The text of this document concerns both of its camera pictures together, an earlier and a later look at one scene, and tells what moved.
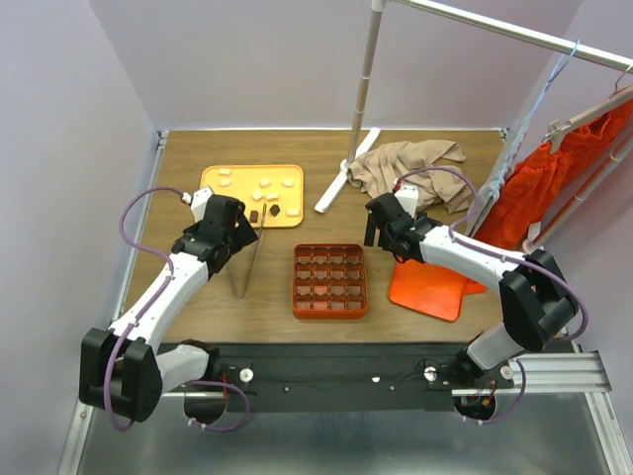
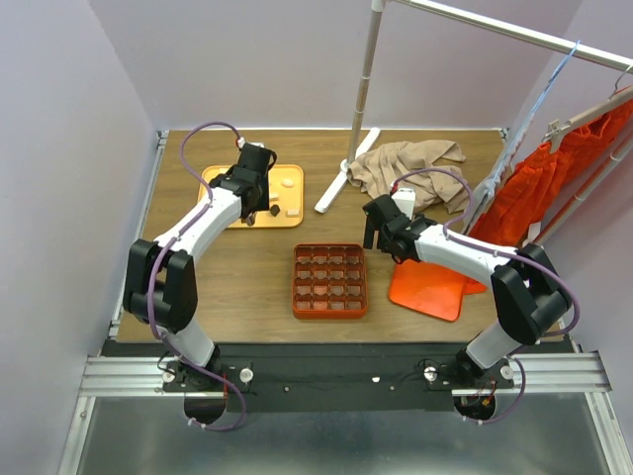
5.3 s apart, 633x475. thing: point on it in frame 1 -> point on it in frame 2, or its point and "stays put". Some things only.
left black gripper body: (242, 236) -> (263, 202)
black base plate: (339, 376) stays put
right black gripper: (369, 232) stays put
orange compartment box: (329, 281) stays put
